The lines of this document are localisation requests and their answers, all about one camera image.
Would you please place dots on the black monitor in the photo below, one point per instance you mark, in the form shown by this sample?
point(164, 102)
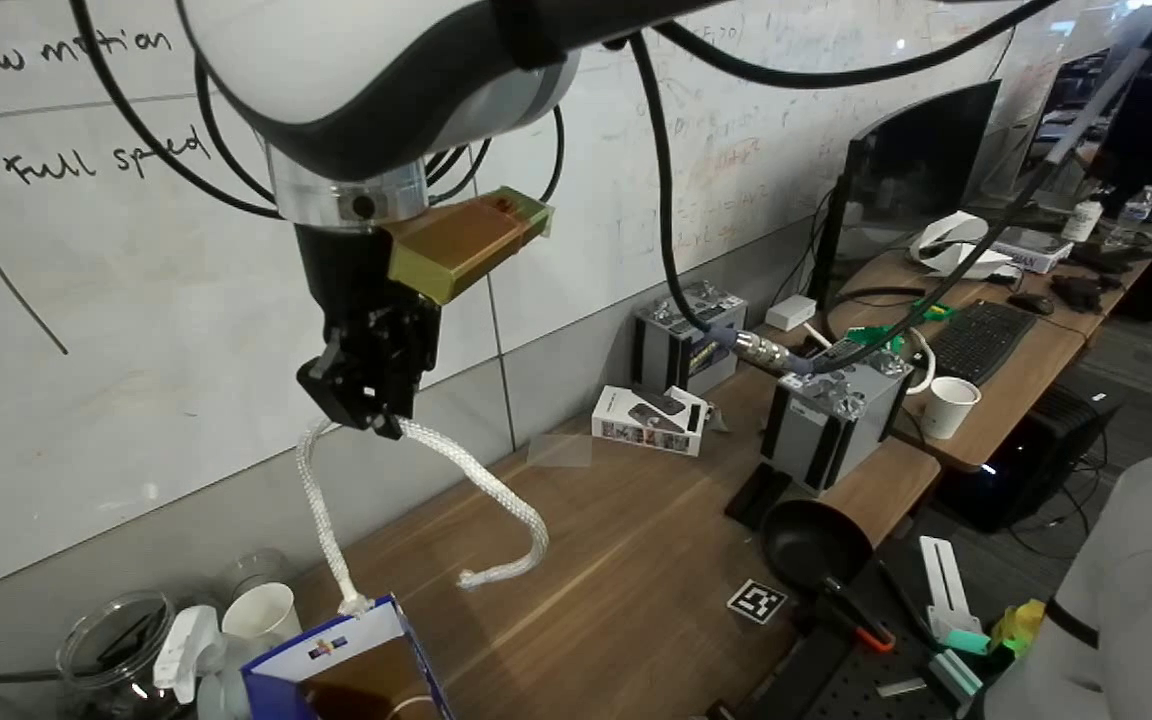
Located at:
point(923, 174)

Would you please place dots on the black white fiducial tag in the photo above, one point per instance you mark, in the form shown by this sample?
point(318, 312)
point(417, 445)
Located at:
point(756, 601)

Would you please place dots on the grey box with round holes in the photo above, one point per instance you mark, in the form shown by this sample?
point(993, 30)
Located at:
point(829, 427)

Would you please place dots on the green yellow hand tools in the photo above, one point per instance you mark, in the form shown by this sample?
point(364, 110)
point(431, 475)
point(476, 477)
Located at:
point(991, 655)

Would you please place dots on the black perforated board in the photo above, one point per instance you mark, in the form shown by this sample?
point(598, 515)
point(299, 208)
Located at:
point(870, 682)

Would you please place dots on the clear glass cup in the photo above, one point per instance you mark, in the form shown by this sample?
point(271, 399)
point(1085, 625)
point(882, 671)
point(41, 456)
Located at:
point(258, 571)

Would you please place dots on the colourful blue cardboard box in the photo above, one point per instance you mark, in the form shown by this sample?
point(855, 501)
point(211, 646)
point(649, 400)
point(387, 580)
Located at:
point(321, 655)

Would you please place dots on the green plastic object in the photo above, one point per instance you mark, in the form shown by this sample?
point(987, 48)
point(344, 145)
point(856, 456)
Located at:
point(885, 336)

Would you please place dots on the white product box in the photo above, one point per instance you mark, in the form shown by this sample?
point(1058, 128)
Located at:
point(649, 427)

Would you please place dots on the white headset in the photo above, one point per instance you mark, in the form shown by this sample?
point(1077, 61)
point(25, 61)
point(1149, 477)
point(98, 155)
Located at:
point(956, 244)

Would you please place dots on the glass jar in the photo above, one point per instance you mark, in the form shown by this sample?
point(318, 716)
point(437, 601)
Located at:
point(113, 646)

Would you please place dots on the white power adapter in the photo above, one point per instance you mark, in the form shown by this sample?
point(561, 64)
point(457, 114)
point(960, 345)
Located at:
point(795, 312)

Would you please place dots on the black computer tower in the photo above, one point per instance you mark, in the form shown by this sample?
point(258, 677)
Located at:
point(1028, 460)

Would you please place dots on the white plastic bottle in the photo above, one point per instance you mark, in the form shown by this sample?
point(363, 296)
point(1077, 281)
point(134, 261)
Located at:
point(1133, 219)

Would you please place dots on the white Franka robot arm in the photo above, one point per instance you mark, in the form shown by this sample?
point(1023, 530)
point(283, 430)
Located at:
point(377, 64)

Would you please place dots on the black frying pan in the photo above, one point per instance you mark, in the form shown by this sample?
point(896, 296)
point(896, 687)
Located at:
point(811, 541)

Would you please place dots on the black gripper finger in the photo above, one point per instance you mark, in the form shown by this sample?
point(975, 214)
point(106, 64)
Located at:
point(387, 400)
point(321, 386)

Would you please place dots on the black keyboard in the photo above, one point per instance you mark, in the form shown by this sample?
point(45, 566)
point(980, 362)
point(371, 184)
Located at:
point(987, 345)

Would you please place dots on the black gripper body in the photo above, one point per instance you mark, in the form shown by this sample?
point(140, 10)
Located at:
point(363, 303)

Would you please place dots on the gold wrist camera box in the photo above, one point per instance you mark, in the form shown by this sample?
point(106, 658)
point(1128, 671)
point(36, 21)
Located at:
point(460, 240)

